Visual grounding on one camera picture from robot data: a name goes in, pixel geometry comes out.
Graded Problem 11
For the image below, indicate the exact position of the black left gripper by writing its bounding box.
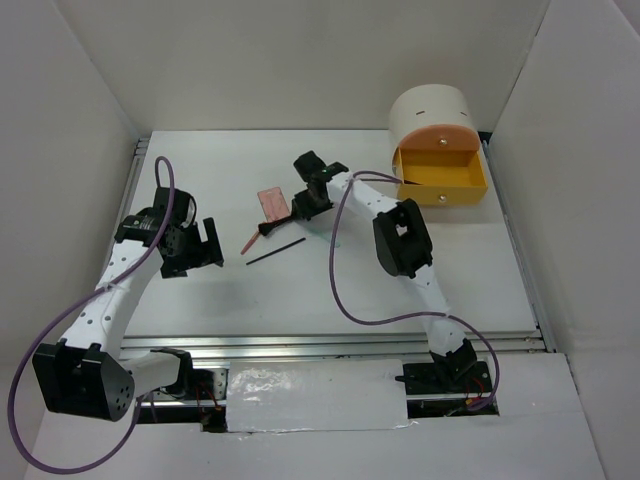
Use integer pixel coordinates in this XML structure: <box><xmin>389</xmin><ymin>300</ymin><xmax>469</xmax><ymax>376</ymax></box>
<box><xmin>160</xmin><ymin>217</ymin><xmax>223</xmax><ymax>279</ymax></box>

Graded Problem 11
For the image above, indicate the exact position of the pink makeup palette card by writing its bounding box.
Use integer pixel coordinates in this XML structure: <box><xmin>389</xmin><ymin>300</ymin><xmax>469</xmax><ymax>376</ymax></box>
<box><xmin>257</xmin><ymin>187</ymin><xmax>291</xmax><ymax>223</ymax></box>

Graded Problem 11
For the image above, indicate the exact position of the black fan makeup brush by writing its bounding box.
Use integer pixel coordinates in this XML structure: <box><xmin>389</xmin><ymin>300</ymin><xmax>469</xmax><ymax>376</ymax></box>
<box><xmin>257</xmin><ymin>215</ymin><xmax>295</xmax><ymax>237</ymax></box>

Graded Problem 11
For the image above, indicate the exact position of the cream round drawer organizer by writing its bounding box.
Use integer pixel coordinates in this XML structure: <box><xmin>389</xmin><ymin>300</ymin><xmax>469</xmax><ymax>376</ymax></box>
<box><xmin>388</xmin><ymin>84</ymin><xmax>489</xmax><ymax>207</ymax></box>

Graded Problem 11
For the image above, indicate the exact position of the orange drawer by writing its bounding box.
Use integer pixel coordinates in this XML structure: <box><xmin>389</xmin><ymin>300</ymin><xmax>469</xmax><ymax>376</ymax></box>
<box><xmin>398</xmin><ymin>124</ymin><xmax>480</xmax><ymax>152</ymax></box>

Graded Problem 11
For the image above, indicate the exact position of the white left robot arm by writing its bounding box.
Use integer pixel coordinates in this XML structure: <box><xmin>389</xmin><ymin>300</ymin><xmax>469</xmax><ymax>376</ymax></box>
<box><xmin>32</xmin><ymin>187</ymin><xmax>224</xmax><ymax>421</ymax></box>

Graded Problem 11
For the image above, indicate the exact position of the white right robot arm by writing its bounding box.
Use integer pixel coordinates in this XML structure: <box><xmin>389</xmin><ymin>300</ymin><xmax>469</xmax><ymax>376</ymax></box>
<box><xmin>292</xmin><ymin>151</ymin><xmax>477</xmax><ymax>392</ymax></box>

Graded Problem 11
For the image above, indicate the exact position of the pink makeup brush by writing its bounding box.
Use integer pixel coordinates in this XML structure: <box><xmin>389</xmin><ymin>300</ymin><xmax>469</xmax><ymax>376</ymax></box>
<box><xmin>240</xmin><ymin>230</ymin><xmax>261</xmax><ymax>256</ymax></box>

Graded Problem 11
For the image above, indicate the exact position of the teal plastic spatula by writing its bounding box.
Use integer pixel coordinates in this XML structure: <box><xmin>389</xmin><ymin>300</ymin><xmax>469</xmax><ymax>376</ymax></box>
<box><xmin>307</xmin><ymin>228</ymin><xmax>332</xmax><ymax>244</ymax></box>

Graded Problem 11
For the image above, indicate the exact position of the thin black eyeliner pencil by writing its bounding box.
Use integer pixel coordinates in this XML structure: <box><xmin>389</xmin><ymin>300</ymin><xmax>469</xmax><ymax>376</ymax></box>
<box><xmin>245</xmin><ymin>237</ymin><xmax>307</xmax><ymax>266</ymax></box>

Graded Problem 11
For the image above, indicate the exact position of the white foil covered panel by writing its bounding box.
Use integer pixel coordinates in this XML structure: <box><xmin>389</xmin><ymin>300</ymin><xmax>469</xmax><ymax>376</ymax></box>
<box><xmin>226</xmin><ymin>359</ymin><xmax>409</xmax><ymax>433</ymax></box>

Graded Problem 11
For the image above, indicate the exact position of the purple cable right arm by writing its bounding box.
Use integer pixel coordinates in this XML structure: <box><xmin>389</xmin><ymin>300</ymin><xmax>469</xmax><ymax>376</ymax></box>
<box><xmin>328</xmin><ymin>170</ymin><xmax>501</xmax><ymax>412</ymax></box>

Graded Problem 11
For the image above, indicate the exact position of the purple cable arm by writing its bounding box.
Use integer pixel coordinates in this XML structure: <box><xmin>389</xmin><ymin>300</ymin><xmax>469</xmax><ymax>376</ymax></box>
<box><xmin>328</xmin><ymin>170</ymin><xmax>501</xmax><ymax>412</ymax></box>
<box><xmin>8</xmin><ymin>156</ymin><xmax>176</xmax><ymax>475</ymax></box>

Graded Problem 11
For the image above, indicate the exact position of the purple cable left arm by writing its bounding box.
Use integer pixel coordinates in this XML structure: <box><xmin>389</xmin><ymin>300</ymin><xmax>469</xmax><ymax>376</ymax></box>
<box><xmin>8</xmin><ymin>156</ymin><xmax>176</xmax><ymax>475</ymax></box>

